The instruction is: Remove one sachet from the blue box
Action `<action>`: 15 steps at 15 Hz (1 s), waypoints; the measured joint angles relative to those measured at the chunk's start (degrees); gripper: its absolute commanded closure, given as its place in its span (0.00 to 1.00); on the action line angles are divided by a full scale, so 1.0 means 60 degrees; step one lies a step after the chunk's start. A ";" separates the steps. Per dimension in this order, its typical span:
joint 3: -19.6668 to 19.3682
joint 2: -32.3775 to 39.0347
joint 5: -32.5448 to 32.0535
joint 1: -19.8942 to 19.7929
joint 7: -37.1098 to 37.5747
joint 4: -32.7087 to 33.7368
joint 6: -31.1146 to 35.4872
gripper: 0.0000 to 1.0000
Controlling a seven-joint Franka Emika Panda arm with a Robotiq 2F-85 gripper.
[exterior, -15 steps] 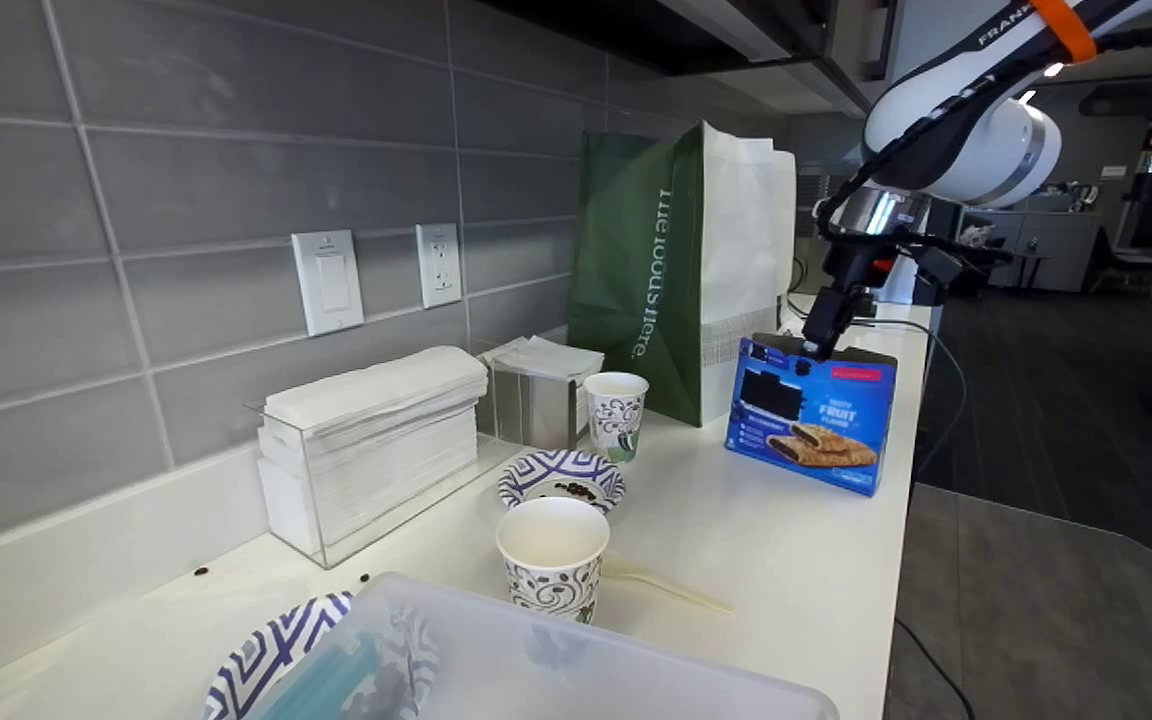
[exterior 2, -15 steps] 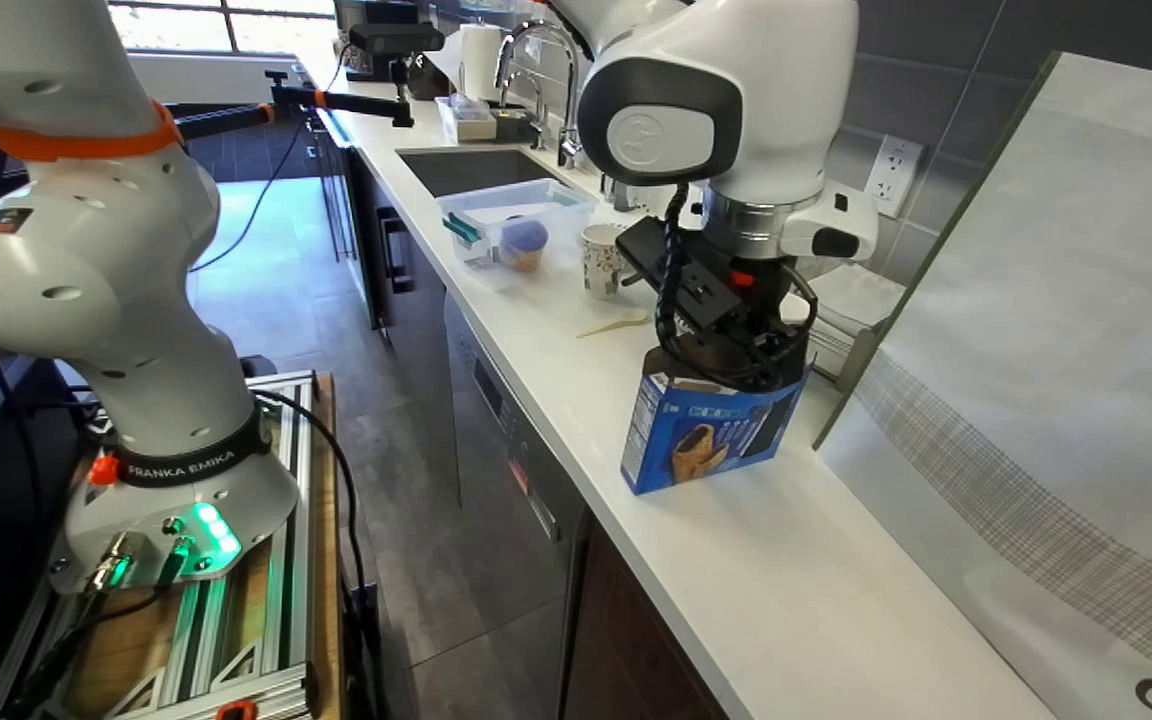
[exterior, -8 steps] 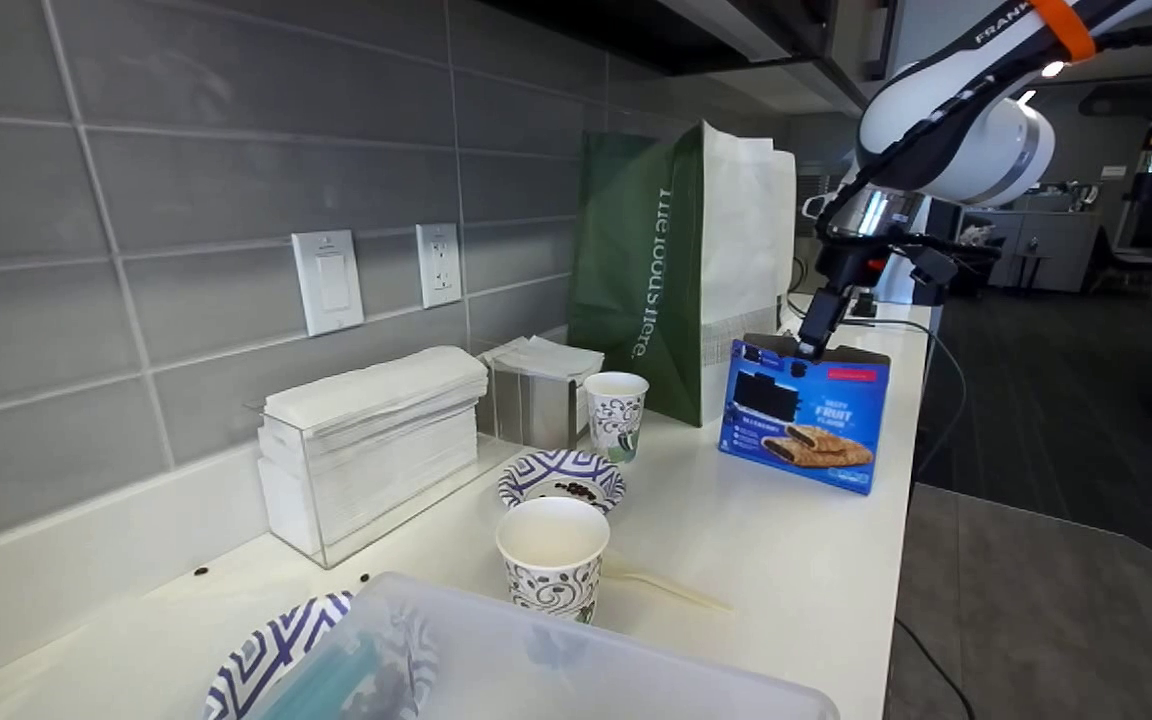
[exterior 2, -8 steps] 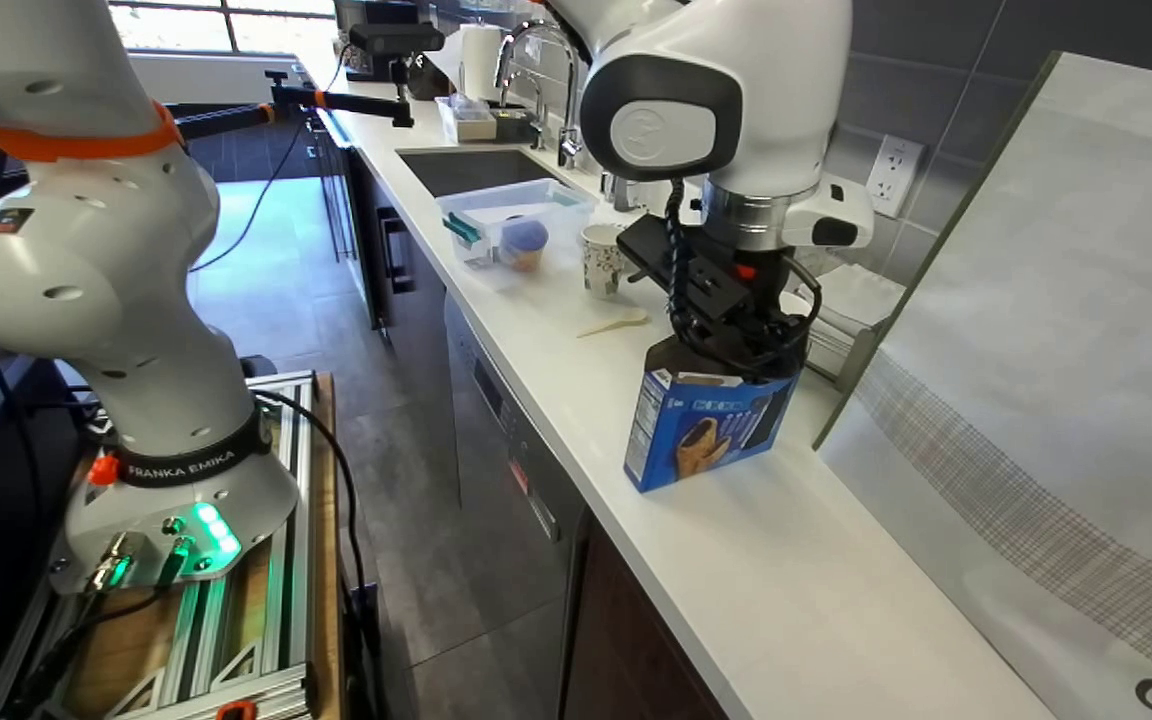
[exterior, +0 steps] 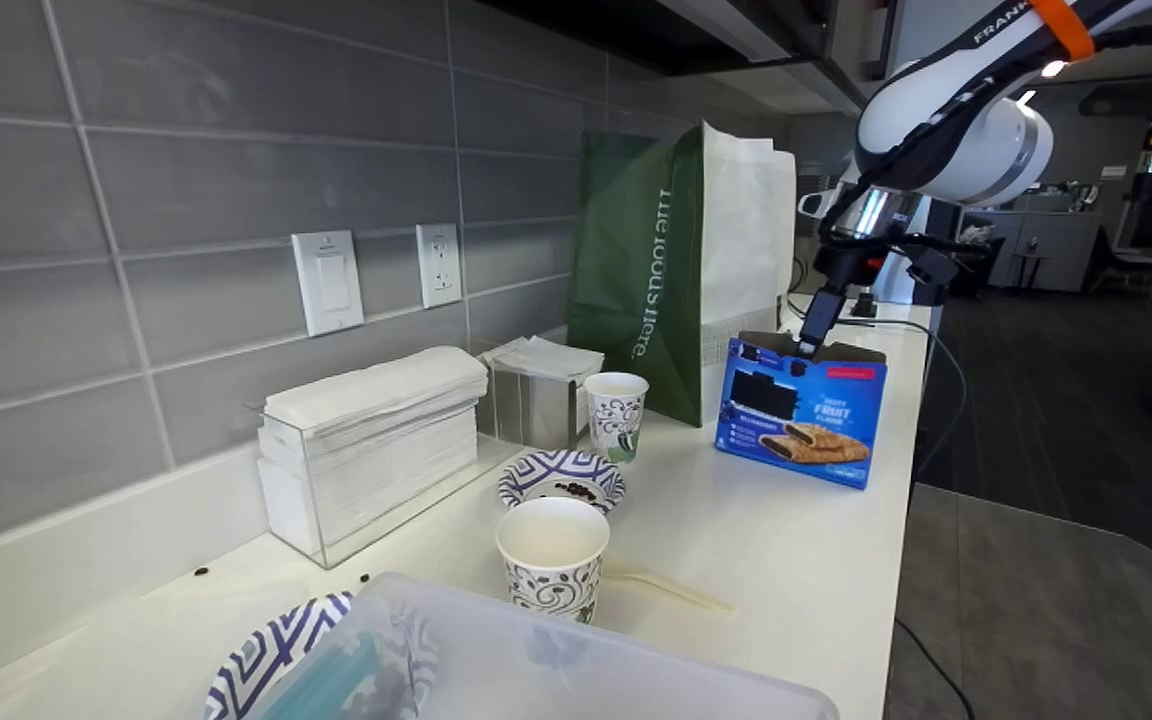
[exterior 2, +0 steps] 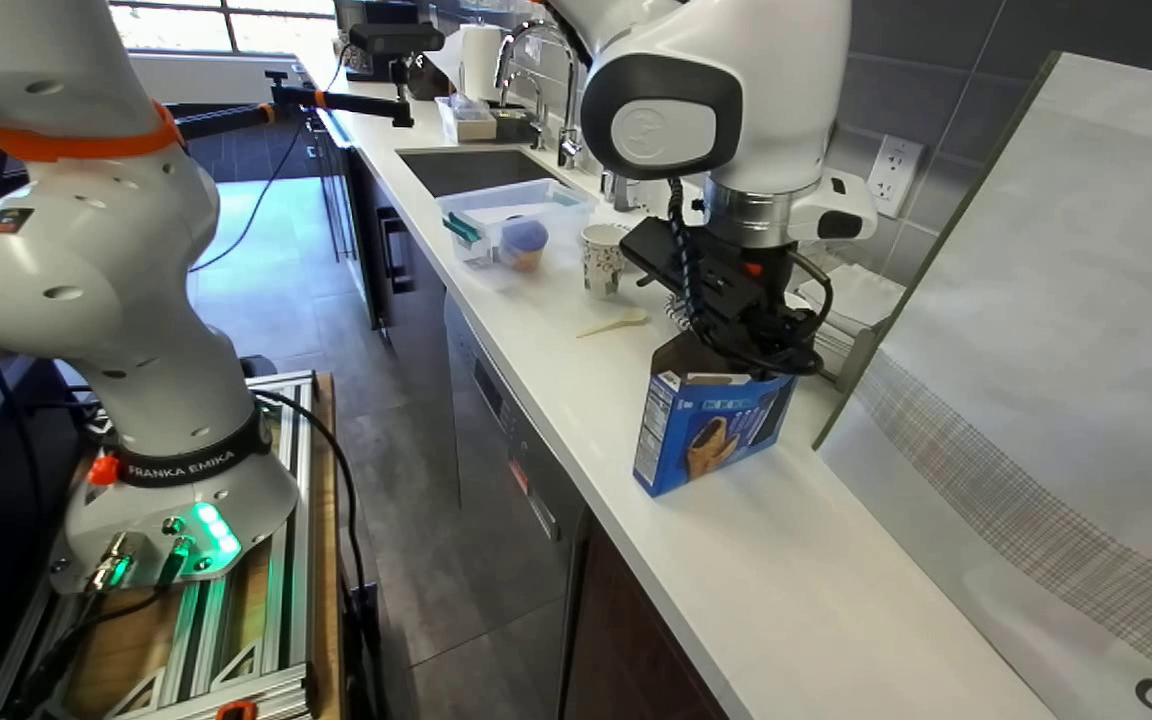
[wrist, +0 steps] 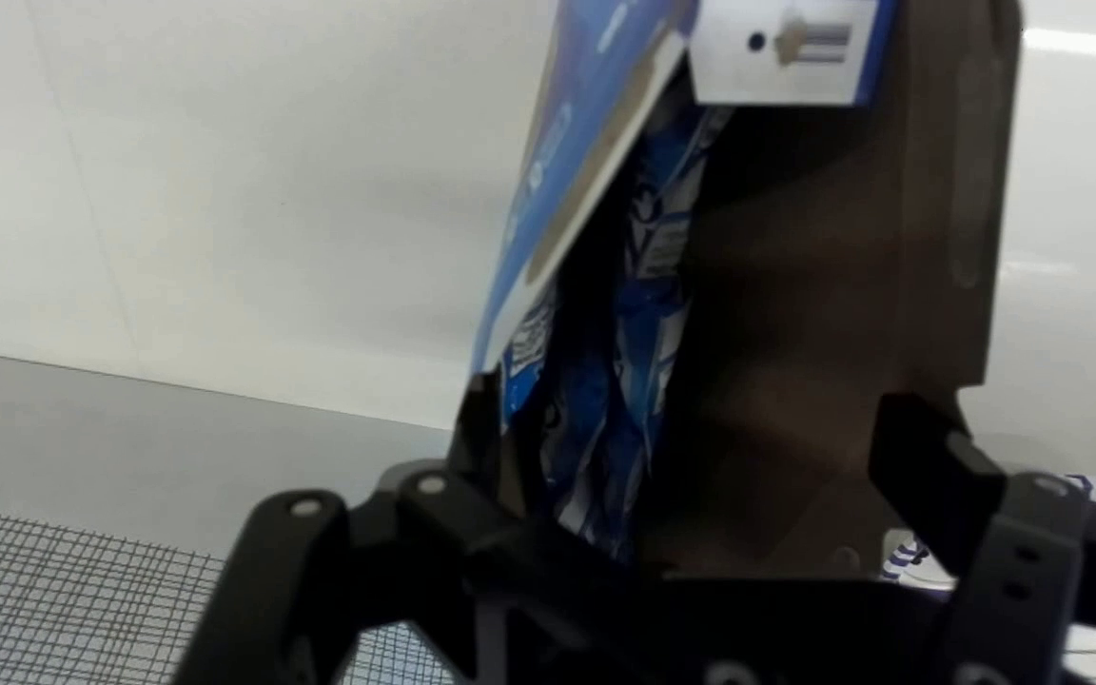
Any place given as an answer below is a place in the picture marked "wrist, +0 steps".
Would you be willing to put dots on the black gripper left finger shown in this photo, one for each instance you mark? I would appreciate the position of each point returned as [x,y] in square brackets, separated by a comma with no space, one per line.
[323,593]

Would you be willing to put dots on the blue cardboard snack box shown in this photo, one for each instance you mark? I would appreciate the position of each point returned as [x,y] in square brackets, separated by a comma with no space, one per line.
[829,316]

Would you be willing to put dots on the blue foil snack sachet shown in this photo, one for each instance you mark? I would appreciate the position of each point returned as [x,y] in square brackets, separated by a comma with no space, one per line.
[528,355]

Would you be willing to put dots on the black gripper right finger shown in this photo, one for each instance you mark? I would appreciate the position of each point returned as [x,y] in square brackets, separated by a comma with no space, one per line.
[1029,571]

